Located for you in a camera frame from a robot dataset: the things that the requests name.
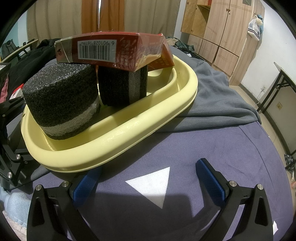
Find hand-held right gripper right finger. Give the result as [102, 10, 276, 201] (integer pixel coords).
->
[195, 158, 274, 241]

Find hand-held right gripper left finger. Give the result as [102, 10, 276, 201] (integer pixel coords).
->
[26, 167, 103, 241]

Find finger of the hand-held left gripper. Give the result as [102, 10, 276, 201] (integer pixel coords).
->
[0, 96, 27, 121]
[0, 142, 36, 187]

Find black foam cylinder grey stripe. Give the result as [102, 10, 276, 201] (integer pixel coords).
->
[22, 64, 101, 140]
[96, 65, 148, 107]

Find yellow plastic basin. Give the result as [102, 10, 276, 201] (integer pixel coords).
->
[20, 54, 199, 173]

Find red cigarette carton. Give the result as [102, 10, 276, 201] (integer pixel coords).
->
[54, 32, 167, 71]

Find red tan cigarette pack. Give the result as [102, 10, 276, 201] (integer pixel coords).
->
[10, 87, 25, 98]

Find dark clothes pile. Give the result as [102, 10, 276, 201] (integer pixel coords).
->
[9, 38, 63, 77]

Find purple sheet with white triangles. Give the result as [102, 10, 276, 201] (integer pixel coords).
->
[0, 120, 284, 241]

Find clothes pile on floor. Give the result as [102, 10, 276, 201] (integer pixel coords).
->
[284, 153, 296, 172]

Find grey blanket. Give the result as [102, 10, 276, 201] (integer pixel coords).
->
[159, 43, 262, 133]

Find beige curtain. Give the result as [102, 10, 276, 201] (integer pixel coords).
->
[26, 0, 185, 40]

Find orange curtain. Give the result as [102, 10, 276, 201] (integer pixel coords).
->
[81, 0, 125, 33]

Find black folding table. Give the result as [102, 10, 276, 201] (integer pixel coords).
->
[255, 61, 296, 156]

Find open black suitcase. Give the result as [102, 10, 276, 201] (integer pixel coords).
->
[176, 40, 205, 61]

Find wooden wardrobe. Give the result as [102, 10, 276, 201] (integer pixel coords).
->
[180, 0, 265, 86]

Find white plastic bag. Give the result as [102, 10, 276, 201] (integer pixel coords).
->
[247, 19, 260, 42]

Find blue hanging cloth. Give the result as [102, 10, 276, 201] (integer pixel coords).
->
[255, 14, 264, 35]

